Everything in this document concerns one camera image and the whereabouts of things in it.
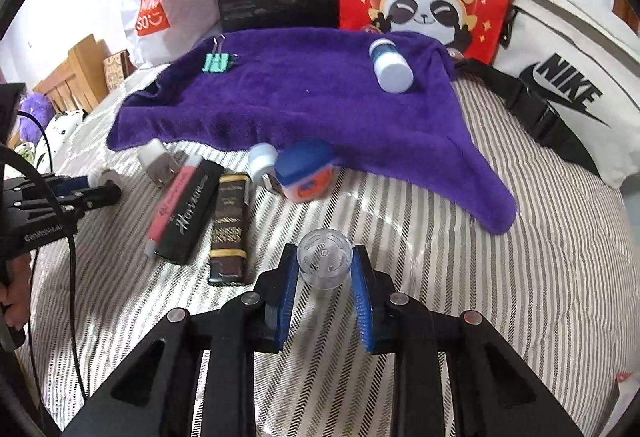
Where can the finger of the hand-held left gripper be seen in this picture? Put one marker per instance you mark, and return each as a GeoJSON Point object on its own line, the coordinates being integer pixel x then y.
{"type": "Point", "coordinates": [95, 197]}
{"type": "Point", "coordinates": [67, 182]}

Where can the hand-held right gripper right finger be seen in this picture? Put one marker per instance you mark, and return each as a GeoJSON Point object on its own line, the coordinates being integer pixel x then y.
{"type": "Point", "coordinates": [362, 302]}

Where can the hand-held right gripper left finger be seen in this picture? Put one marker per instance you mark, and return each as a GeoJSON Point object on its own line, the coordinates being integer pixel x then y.
{"type": "Point", "coordinates": [287, 287]}

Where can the clear plastic cup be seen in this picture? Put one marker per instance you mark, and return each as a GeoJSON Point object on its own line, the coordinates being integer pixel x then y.
{"type": "Point", "coordinates": [325, 262]}

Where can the white charger plug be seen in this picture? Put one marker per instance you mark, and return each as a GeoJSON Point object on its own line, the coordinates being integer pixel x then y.
{"type": "Point", "coordinates": [157, 159]}

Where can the pink tube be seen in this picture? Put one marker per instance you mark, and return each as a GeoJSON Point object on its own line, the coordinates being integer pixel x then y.
{"type": "Point", "coordinates": [172, 202]}

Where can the dark brown box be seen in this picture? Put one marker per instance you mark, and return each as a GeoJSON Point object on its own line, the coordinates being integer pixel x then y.
{"type": "Point", "coordinates": [230, 227]}

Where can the blue and orange container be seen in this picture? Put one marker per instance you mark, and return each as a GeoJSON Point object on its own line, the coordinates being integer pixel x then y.
{"type": "Point", "coordinates": [305, 174]}

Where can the small white bottle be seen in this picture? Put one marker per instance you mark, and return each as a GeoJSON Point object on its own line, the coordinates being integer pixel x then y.
{"type": "Point", "coordinates": [261, 159]}

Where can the person's left hand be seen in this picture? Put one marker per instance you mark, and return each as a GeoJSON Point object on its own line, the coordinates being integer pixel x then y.
{"type": "Point", "coordinates": [12, 289]}

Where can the purple plush toy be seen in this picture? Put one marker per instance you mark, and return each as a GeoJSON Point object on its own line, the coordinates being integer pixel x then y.
{"type": "Point", "coordinates": [35, 109]}

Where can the striped bed sheet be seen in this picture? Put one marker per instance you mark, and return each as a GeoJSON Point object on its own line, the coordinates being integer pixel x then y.
{"type": "Point", "coordinates": [450, 292]}

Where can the long black box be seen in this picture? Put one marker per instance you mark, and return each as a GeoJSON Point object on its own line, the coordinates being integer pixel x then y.
{"type": "Point", "coordinates": [192, 212]}

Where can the wooden headboard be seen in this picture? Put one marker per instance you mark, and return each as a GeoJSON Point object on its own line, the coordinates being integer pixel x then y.
{"type": "Point", "coordinates": [80, 67]}

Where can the patterned small box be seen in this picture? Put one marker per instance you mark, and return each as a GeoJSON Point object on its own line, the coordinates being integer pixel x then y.
{"type": "Point", "coordinates": [116, 69]}

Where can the green binder clip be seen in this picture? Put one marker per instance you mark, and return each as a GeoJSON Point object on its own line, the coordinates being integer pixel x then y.
{"type": "Point", "coordinates": [217, 62]}

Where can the purple towel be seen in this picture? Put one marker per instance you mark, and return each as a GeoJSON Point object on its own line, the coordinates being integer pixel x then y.
{"type": "Point", "coordinates": [310, 102]}

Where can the blue bottle with white cap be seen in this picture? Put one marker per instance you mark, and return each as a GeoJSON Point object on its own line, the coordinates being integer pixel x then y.
{"type": "Point", "coordinates": [392, 67]}

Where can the white tote bag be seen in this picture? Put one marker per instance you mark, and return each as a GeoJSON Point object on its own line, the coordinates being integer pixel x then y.
{"type": "Point", "coordinates": [575, 32]}

